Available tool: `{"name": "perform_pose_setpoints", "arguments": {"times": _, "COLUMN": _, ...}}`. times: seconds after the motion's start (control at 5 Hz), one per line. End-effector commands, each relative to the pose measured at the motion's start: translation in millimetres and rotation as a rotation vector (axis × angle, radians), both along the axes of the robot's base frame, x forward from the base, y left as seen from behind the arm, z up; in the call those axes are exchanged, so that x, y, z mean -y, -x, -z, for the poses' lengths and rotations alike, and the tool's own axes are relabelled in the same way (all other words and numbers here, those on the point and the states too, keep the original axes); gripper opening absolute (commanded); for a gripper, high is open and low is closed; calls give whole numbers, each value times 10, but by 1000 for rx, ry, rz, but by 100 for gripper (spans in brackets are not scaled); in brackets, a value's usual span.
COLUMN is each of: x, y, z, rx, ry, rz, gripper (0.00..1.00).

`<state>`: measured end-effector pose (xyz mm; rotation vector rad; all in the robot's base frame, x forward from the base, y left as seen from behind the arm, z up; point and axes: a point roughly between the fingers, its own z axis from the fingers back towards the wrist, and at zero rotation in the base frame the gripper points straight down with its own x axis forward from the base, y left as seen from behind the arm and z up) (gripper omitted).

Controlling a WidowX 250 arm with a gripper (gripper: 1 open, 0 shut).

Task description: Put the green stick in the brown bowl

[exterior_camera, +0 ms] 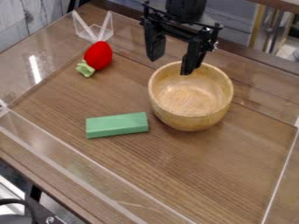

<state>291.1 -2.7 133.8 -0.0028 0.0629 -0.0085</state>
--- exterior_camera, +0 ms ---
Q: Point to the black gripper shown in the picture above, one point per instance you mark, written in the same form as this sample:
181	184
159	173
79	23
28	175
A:
182	20

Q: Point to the brown wooden bowl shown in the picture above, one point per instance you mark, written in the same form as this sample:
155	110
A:
190	102

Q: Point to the green rectangular block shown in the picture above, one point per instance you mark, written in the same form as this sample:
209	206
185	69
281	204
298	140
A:
113	125

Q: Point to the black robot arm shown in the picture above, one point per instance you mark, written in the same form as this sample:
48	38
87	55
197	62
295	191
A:
181	20

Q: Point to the red plush strawberry toy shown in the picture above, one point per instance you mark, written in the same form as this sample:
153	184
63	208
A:
97	59

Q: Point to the clear acrylic front barrier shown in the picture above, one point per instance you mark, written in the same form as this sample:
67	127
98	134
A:
83	185

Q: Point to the clear acrylic corner bracket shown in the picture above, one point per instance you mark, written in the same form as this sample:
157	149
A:
95	32

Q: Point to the gold metal chair frame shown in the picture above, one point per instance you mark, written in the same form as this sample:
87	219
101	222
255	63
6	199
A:
271	27

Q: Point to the black table leg bracket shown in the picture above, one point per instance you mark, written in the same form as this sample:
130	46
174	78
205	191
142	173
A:
43	215

